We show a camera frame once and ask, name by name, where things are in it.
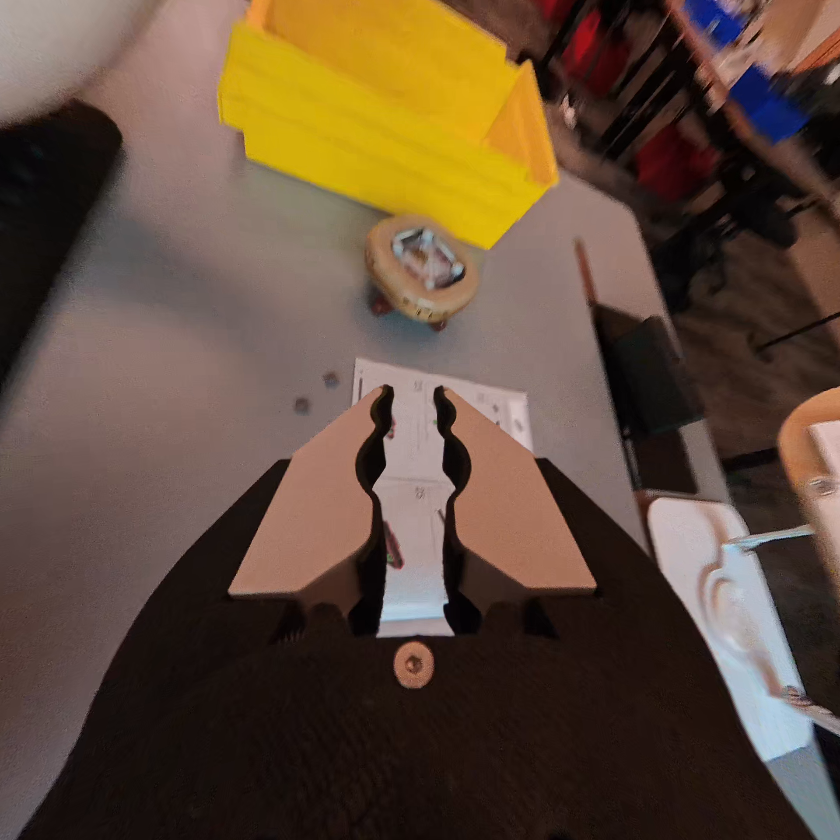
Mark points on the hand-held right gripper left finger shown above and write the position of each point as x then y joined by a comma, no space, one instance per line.
308,525

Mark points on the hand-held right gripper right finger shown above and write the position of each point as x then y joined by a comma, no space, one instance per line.
518,525

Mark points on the yellow plastic bin with bricks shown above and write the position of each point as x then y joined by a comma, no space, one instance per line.
367,131

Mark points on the open instruction booklet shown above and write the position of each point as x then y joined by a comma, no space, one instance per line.
413,426

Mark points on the dark green case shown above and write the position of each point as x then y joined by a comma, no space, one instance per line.
646,380

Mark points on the tan round brick model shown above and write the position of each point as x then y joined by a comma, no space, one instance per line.
394,282

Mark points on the printed instruction sheet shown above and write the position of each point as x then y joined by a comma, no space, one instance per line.
828,453

